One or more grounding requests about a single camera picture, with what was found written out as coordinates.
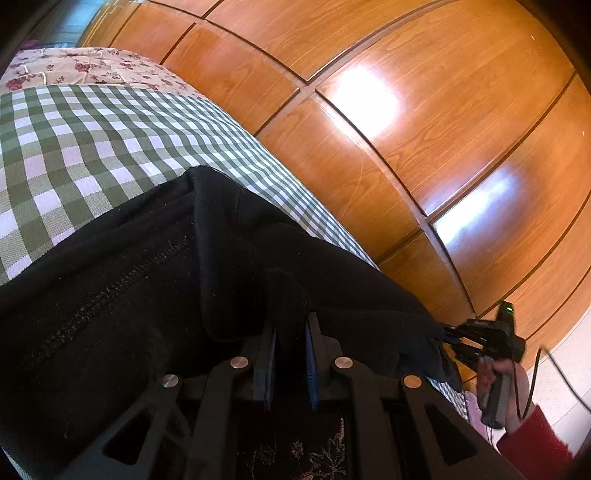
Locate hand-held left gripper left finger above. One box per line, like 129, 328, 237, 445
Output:
60, 318, 279, 480

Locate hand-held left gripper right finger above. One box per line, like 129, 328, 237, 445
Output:
305, 313, 527, 480

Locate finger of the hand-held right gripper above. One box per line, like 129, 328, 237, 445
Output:
438, 323, 483, 346
441, 345, 485, 372

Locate black pants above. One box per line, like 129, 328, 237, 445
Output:
0, 165, 460, 480

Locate person's right forearm red sleeve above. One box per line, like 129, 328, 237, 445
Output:
496, 402, 577, 478

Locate person's right hand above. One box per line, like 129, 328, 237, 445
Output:
475, 356, 533, 435

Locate pink bed sheet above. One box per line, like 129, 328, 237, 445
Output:
463, 391, 500, 446

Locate dark embroidered cloth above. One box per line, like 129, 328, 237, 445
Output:
235, 401, 357, 480

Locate wooden wardrobe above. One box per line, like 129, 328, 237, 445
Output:
76, 0, 591, 384

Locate green checked bed blanket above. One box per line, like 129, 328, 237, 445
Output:
0, 83, 472, 421

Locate floral bedding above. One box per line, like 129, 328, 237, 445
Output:
0, 46, 208, 97

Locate black cable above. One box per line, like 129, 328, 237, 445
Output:
517, 347, 591, 421

